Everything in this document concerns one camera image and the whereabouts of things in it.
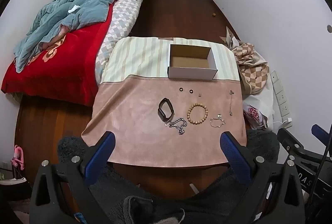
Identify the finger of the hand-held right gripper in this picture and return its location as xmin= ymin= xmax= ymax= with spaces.
xmin=311 ymin=124 xmax=332 ymax=144
xmin=277 ymin=127 xmax=304 ymax=155

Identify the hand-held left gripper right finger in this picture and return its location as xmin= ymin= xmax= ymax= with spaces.
xmin=220 ymin=131 xmax=306 ymax=224

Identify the white charger with cable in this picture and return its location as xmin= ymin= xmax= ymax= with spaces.
xmin=257 ymin=117 xmax=293 ymax=128

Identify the black smart band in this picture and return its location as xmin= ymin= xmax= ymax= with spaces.
xmin=158 ymin=97 xmax=175 ymax=121

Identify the red floral blanket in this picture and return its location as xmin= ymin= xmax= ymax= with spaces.
xmin=1 ymin=0 xmax=135 ymax=106

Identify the dark fleece clothing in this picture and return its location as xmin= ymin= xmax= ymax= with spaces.
xmin=57 ymin=129 xmax=281 ymax=224

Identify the thin silver necklace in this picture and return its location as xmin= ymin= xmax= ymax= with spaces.
xmin=229 ymin=90 xmax=235 ymax=116

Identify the thin silver bracelet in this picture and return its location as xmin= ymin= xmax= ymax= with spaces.
xmin=210 ymin=114 xmax=226 ymax=128

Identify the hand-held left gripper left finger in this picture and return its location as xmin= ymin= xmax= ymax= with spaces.
xmin=29 ymin=131 xmax=116 ymax=224

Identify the white plastic bag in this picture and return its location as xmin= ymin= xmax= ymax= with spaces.
xmin=242 ymin=79 xmax=275 ymax=131

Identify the brown checkered cloth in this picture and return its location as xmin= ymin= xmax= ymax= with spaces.
xmin=220 ymin=27 xmax=270 ymax=95

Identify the grey checkered bed sheet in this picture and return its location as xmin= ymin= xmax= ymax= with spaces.
xmin=95 ymin=0 xmax=152 ymax=84

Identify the pink hanger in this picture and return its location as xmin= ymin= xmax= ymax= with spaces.
xmin=10 ymin=145 xmax=25 ymax=170

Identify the cardboard box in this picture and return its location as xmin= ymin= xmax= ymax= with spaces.
xmin=167 ymin=44 xmax=218 ymax=81

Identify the thick silver chain bracelet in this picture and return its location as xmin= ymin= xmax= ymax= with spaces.
xmin=165 ymin=117 xmax=188 ymax=135

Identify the teal quilt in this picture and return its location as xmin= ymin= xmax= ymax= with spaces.
xmin=13 ymin=0 xmax=155 ymax=73

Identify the wooden bead bracelet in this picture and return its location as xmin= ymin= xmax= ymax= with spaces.
xmin=187 ymin=103 xmax=208 ymax=126

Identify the pink and striped tablecloth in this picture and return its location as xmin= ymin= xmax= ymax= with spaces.
xmin=81 ymin=36 xmax=247 ymax=168

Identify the white power strip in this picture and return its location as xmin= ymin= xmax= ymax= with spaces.
xmin=270 ymin=71 xmax=289 ymax=121

